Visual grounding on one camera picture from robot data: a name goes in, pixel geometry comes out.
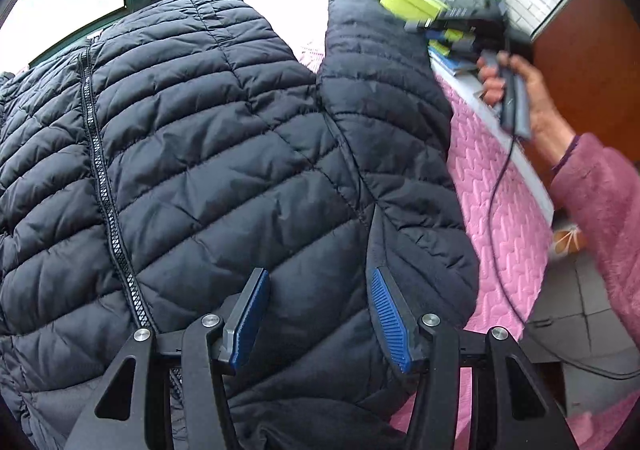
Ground black puffer jacket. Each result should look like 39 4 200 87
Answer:
0 0 481 450

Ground brown wooden cabinet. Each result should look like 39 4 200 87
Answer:
530 0 640 176

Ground person's right hand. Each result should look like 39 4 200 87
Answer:
475 53 577 167

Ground black cable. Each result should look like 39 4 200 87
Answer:
489 38 640 378

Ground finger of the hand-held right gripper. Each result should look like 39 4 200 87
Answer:
404 16 441 34
426 28 476 54

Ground orange bag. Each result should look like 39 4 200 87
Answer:
552 225 588 256

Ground pink quilted mat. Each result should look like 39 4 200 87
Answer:
295 35 556 436

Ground person's right forearm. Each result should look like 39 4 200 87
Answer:
550 133 640 331

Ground yellow-green box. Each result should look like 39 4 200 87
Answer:
379 0 451 24

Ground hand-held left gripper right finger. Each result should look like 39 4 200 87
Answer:
367 266 581 450

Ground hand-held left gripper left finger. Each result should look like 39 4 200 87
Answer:
65 267 273 450

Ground stack of books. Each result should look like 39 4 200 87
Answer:
427 40 485 79

